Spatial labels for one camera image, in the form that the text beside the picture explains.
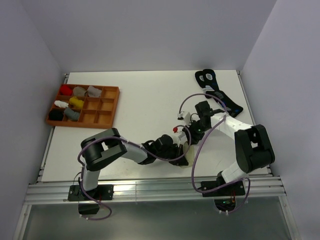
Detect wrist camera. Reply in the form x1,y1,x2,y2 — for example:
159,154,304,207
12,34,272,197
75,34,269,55
177,111,192,126
171,127,187,146

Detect taupe rolled sock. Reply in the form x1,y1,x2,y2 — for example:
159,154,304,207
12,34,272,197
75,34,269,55
72,86,87,97

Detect black patterned sock back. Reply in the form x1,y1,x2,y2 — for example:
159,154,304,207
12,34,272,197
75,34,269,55
194,70,206,89

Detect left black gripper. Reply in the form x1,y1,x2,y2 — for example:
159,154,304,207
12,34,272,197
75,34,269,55
155,143,188,167

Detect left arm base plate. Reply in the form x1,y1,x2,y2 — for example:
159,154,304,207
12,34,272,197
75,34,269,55
67,184,114,202

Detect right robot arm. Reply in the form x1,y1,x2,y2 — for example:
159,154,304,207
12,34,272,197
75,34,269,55
187,101,275,195

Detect cream ankle sock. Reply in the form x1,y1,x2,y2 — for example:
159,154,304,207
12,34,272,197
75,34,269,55
180,142,195,168

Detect white rolled sock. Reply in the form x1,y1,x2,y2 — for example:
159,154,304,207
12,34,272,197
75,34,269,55
54,100,69,109

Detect purple cable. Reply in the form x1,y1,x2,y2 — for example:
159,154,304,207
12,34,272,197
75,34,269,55
77,124,192,221
178,93,251,214

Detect aluminium front rail frame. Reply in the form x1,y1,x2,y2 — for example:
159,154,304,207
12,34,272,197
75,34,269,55
23,175,287,205

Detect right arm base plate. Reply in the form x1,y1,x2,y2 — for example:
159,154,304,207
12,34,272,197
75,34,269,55
199,180,246,197

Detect mauve sock with red stripe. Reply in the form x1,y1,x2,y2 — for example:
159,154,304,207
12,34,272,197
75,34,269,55
87,85,102,98

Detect black rolled sock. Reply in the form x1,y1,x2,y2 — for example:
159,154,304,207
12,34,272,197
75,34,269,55
48,109,64,122

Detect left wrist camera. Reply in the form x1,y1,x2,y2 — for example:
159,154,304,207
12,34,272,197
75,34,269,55
171,127,187,146

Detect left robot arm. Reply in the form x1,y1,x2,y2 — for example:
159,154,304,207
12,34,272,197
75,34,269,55
78,128,194,200

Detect yellow rolled sock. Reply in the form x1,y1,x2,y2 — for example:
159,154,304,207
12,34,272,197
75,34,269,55
69,96,84,109

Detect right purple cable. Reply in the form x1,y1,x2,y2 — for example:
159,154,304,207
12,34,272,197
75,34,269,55
178,93,251,214

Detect black patterned sock front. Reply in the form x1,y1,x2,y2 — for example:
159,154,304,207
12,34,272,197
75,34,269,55
202,69,243,118

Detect red rolled sock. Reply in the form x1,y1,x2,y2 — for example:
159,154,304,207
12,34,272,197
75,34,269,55
59,85,73,96

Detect orange compartment tray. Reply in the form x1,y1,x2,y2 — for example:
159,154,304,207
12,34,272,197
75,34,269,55
46,83,120,129

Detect grey rolled sock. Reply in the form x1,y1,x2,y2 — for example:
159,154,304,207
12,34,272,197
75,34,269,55
64,107,80,122

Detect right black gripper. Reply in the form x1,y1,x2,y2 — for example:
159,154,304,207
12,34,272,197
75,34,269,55
182,119,210,146

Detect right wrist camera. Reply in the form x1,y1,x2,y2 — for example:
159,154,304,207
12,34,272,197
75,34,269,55
177,111,192,126

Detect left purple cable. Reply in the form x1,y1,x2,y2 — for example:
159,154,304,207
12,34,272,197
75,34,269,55
77,124,192,221

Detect black patterned sock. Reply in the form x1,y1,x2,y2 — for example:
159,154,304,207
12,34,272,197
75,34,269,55
202,69,243,118
194,70,206,89

